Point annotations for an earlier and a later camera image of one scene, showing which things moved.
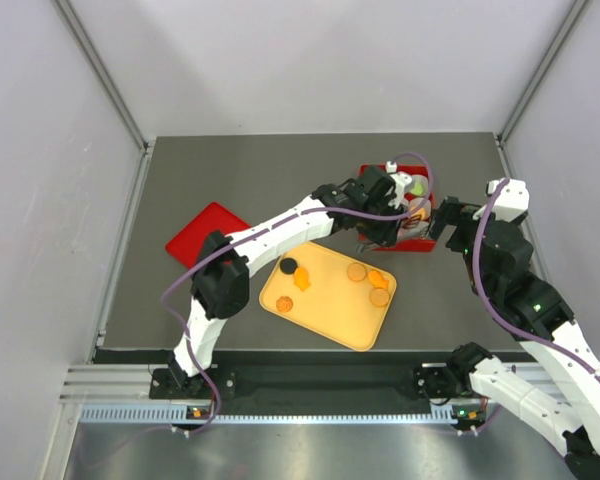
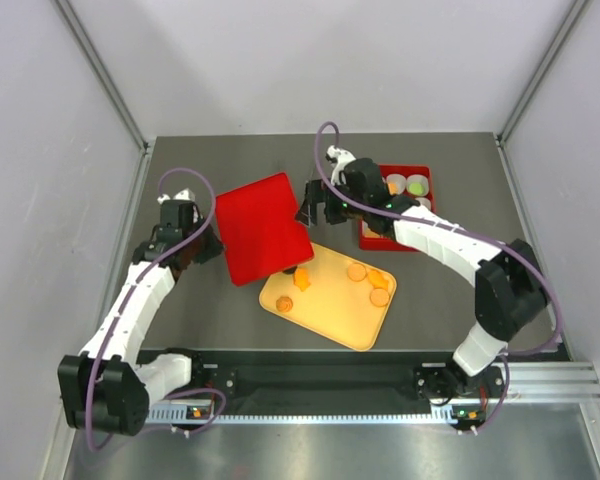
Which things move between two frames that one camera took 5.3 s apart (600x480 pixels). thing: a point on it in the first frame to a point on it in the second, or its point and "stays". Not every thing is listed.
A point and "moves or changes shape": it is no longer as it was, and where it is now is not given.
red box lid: (187, 245) moves or changes shape
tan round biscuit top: (356, 271) stays
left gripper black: (385, 234) to (215, 247)
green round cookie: (418, 189) stays
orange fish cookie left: (301, 278) stays
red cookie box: (414, 192) stays
